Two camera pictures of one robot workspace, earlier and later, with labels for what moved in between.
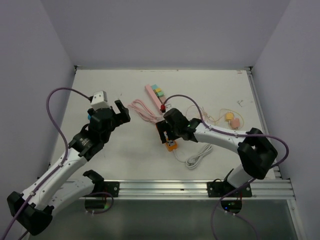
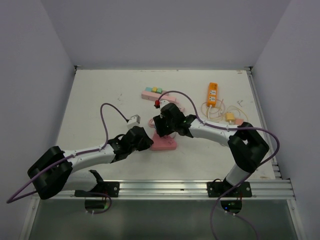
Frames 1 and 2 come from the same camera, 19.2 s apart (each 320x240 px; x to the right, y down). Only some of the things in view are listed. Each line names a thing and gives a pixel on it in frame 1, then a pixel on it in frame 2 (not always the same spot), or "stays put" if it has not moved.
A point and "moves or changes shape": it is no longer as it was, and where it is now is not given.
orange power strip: x=171 y=145 → x=212 y=94
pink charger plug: x=235 y=123 moves or changes shape
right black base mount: x=221 y=189 stays put
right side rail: x=250 y=71 stays put
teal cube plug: x=154 y=86 → x=148 y=89
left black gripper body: x=113 y=124 → x=143 y=144
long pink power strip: x=153 y=98 moves or changes shape
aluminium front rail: x=265 y=189 stays put
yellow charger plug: x=229 y=116 stays put
